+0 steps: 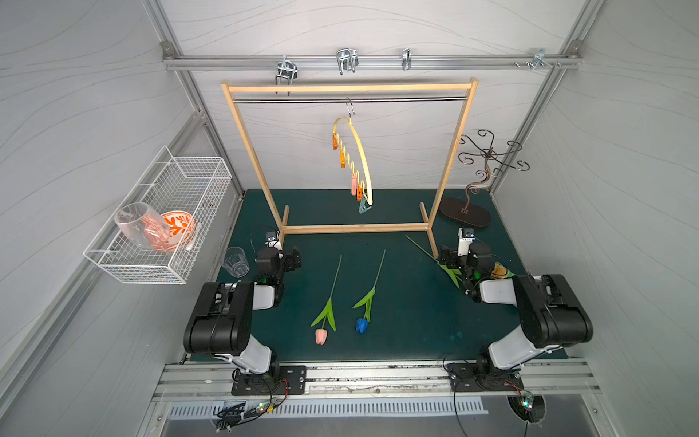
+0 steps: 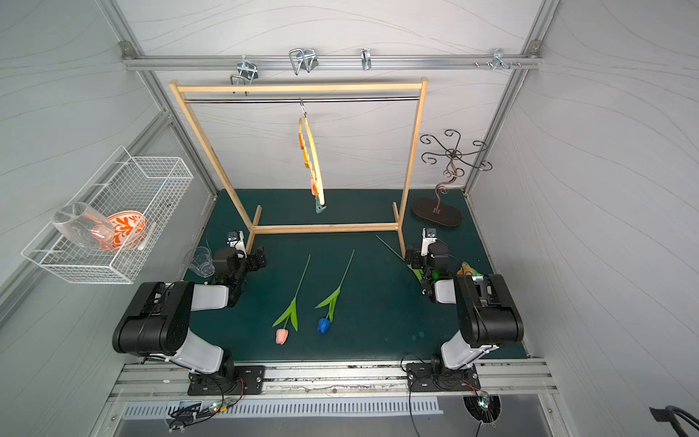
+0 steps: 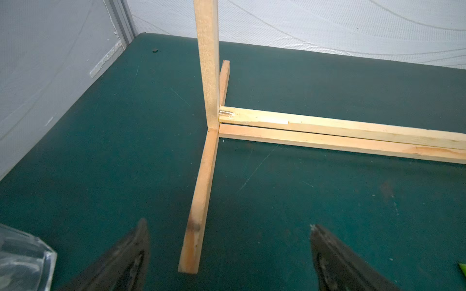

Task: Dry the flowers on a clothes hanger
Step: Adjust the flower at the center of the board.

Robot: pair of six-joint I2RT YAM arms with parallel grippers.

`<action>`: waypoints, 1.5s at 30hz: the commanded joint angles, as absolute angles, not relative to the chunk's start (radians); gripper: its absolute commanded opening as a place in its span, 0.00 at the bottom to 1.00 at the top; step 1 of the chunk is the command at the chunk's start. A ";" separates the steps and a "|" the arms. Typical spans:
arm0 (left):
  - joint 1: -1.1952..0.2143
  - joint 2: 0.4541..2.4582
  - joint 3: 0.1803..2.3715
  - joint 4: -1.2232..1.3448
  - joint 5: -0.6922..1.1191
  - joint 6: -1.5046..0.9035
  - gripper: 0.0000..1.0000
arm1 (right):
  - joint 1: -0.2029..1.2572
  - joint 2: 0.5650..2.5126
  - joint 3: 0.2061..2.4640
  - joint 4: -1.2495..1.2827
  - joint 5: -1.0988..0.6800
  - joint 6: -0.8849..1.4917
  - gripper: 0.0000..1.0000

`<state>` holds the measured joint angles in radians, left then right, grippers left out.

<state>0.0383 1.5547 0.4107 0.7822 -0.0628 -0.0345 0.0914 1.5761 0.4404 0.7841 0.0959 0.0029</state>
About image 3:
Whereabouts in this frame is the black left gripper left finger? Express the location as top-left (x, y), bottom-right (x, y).
top-left (60, 218), bottom-right (150, 291)

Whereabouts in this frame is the clear faceted drinking glass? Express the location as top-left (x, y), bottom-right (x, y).
top-left (1, 224), bottom-right (58, 291)

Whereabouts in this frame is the blue tulip flower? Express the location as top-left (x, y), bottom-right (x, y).
top-left (458, 263), bottom-right (466, 277)

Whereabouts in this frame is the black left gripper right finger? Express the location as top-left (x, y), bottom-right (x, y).
top-left (310, 224), bottom-right (400, 291)

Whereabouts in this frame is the wooden clothes rack frame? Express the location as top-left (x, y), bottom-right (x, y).
top-left (178, 1), bottom-right (466, 274)

